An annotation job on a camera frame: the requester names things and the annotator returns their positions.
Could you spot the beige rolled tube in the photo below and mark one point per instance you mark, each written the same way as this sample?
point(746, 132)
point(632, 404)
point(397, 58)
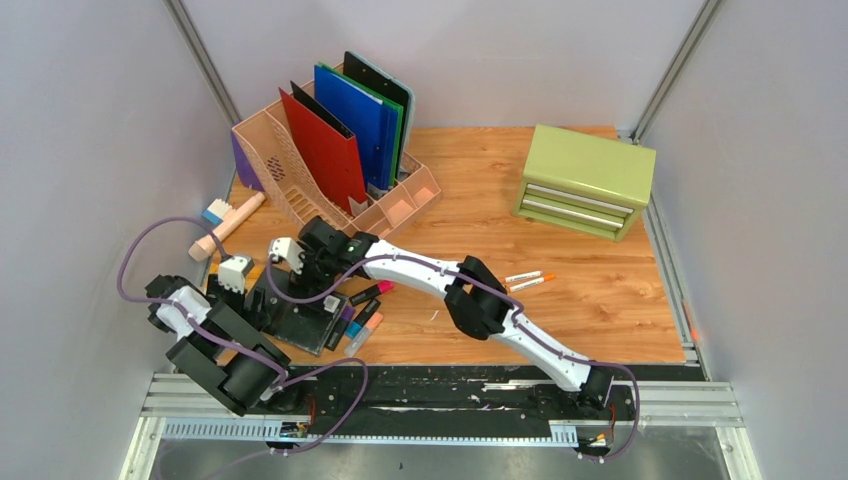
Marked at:
point(205, 246)

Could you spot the blue highlighter marker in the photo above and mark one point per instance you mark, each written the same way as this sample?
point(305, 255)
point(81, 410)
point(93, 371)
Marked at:
point(362, 317)

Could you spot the blue binder folder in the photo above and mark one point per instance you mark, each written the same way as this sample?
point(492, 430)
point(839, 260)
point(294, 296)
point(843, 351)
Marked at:
point(354, 126)

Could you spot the small orange cap marker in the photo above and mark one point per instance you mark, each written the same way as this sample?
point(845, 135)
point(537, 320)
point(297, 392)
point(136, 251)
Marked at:
point(531, 283)

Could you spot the red binder folder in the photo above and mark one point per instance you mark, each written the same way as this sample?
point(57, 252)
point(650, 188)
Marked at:
point(328, 148)

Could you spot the blue white eraser block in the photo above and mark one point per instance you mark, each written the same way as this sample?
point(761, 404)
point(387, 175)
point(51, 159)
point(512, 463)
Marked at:
point(217, 211)

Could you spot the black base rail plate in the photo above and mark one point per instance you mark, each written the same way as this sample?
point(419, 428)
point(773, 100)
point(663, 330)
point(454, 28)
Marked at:
point(442, 401)

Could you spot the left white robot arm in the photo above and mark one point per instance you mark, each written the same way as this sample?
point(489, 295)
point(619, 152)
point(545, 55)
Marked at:
point(220, 344)

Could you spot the pink highlighter marker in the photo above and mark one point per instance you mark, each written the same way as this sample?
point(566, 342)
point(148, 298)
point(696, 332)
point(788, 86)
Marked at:
point(372, 292)

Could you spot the beige plastic file organizer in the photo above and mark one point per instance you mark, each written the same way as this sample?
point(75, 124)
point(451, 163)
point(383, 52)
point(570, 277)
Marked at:
point(375, 121)

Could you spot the black notebook with sticker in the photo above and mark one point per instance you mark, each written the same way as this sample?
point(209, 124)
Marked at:
point(304, 326)

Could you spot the white orange marker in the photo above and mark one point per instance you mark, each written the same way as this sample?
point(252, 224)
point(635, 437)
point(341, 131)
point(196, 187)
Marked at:
point(522, 276)

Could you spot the green translucent plastic folder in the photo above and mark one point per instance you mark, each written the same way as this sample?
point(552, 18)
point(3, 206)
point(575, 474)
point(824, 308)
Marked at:
point(399, 132)

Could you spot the orange highlighter marker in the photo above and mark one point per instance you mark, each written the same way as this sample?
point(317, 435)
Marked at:
point(363, 334)

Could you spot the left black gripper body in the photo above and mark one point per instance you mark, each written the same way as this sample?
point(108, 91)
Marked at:
point(236, 301)

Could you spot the black clipboard blue back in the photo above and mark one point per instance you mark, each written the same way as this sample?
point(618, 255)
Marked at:
point(370, 75)

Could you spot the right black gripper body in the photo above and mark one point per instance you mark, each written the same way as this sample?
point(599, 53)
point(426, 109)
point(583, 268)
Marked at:
point(319, 270)

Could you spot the green metal drawer cabinet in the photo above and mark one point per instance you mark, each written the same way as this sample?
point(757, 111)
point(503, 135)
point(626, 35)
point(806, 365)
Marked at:
point(585, 183)

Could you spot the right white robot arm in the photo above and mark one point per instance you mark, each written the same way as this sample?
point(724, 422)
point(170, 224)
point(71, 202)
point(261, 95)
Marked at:
point(478, 304)

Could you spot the purple highlighter marker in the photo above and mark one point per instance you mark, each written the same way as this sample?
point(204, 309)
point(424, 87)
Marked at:
point(339, 328)

